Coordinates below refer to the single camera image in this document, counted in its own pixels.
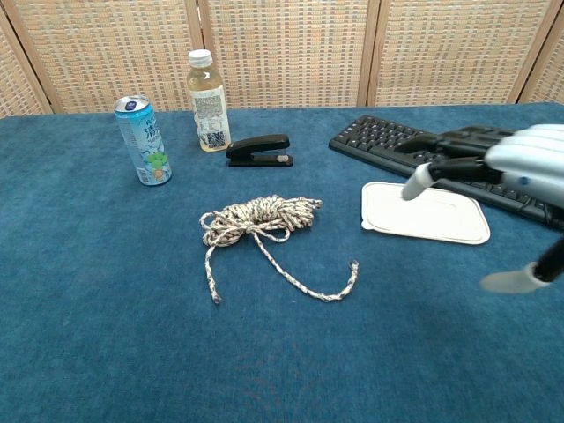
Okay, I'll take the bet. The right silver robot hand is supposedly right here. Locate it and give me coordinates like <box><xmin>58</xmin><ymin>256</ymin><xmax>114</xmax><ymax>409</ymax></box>
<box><xmin>394</xmin><ymin>123</ymin><xmax>564</xmax><ymax>294</ymax></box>

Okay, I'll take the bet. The white speckled braided rope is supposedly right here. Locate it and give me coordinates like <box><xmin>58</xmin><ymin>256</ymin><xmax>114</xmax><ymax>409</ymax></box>
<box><xmin>198</xmin><ymin>195</ymin><xmax>360</xmax><ymax>305</ymax></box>

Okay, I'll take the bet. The white plastic container lid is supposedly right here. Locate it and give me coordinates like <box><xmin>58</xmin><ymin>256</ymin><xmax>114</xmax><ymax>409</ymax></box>
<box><xmin>360</xmin><ymin>181</ymin><xmax>492</xmax><ymax>244</ymax></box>

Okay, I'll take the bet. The black computer keyboard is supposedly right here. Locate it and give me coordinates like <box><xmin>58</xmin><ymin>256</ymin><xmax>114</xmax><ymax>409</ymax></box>
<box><xmin>329</xmin><ymin>115</ymin><xmax>564</xmax><ymax>230</ymax></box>

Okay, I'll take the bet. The woven wooden folding screen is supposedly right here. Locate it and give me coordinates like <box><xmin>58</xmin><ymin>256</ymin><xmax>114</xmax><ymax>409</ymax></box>
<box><xmin>0</xmin><ymin>0</ymin><xmax>564</xmax><ymax>118</ymax></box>

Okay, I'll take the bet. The black stapler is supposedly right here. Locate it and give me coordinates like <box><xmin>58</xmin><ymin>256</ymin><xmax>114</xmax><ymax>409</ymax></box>
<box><xmin>226</xmin><ymin>134</ymin><xmax>294</xmax><ymax>168</ymax></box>

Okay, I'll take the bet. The clear bottle with white cap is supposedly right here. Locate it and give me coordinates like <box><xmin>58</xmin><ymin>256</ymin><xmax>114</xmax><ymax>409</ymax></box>
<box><xmin>185</xmin><ymin>48</ymin><xmax>233</xmax><ymax>153</ymax></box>

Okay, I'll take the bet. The light blue drink can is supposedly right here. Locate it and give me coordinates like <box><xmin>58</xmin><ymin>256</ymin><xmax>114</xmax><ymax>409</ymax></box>
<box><xmin>114</xmin><ymin>94</ymin><xmax>173</xmax><ymax>186</ymax></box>

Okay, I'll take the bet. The blue tablecloth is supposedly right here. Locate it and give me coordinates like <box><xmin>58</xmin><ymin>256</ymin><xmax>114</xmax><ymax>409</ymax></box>
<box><xmin>0</xmin><ymin>101</ymin><xmax>564</xmax><ymax>423</ymax></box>

